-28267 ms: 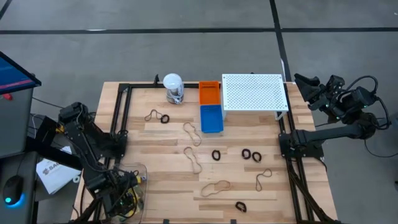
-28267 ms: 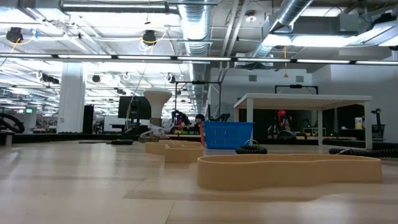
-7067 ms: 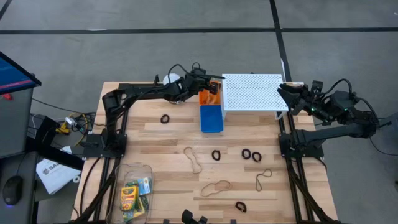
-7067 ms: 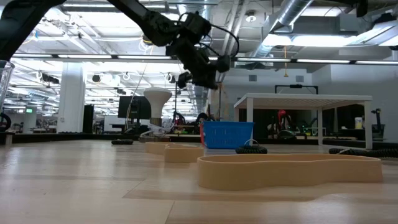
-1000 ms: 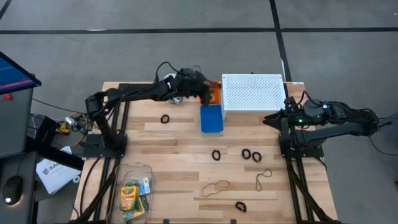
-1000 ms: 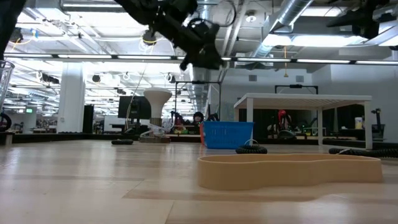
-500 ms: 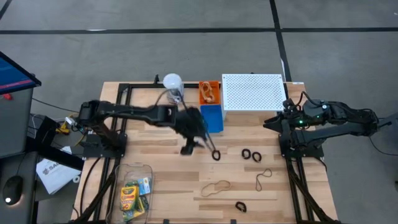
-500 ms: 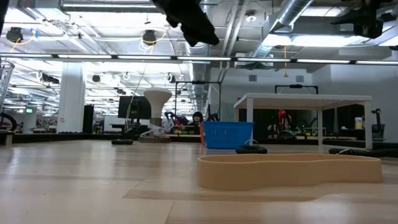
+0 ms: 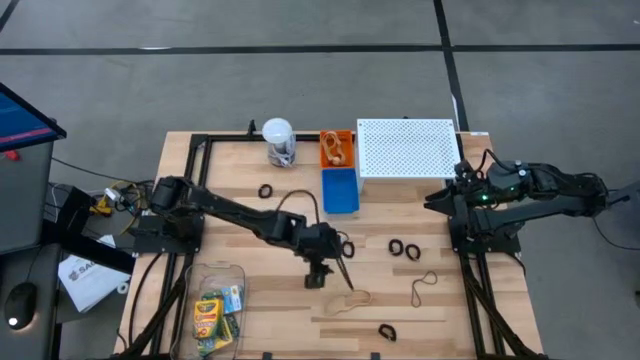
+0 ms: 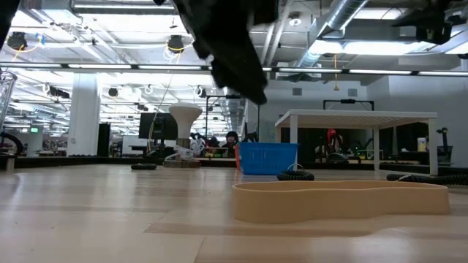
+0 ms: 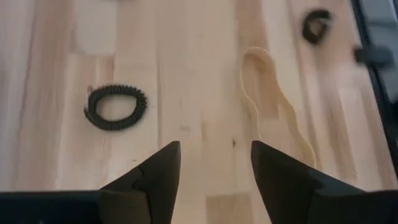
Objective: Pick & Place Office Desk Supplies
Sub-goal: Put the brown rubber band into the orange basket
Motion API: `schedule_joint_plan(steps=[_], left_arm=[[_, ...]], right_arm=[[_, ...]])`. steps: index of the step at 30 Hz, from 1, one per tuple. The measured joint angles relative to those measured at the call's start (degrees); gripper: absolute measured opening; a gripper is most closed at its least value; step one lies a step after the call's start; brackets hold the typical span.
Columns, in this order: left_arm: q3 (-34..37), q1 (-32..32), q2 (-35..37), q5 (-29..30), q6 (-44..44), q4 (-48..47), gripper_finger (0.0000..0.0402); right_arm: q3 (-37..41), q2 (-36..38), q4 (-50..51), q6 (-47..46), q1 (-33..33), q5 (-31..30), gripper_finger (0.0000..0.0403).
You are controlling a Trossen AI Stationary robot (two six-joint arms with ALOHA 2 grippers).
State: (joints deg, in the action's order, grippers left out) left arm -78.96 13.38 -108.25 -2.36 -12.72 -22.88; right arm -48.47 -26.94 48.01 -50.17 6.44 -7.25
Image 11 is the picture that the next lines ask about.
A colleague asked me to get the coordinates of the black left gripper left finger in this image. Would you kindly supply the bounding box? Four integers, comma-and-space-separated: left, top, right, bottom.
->
98, 139, 182, 224

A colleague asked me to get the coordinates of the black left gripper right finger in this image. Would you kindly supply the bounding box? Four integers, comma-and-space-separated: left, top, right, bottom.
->
250, 139, 368, 224

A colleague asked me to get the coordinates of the tan rubber band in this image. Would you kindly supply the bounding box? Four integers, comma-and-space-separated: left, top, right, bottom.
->
238, 45, 318, 170

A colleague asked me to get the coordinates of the black coil hair tie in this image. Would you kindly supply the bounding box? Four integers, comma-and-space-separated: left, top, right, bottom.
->
301, 8, 333, 46
83, 83, 149, 131

